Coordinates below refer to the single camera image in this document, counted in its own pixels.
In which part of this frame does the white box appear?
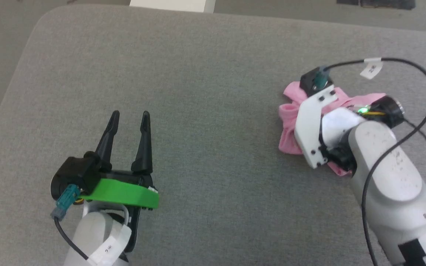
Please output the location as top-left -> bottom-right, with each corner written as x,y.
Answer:
129,0 -> 216,14

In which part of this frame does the pink garment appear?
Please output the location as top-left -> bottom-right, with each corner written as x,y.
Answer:
278,81 -> 387,177

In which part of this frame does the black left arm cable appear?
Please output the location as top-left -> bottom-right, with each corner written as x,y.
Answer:
54,217 -> 90,261

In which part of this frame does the white left cable label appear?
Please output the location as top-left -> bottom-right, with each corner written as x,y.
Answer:
87,225 -> 133,266

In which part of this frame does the white cable label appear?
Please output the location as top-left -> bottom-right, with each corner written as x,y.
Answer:
87,225 -> 133,266
359,58 -> 384,79

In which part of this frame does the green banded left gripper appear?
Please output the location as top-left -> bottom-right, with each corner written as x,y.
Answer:
87,110 -> 160,252

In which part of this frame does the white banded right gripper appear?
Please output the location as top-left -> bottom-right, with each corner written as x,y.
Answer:
294,85 -> 355,175

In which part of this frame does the black floor mat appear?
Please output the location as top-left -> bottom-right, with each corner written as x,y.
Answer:
337,0 -> 416,10

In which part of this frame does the white right cable label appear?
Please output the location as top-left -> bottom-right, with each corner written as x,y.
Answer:
359,58 -> 384,79

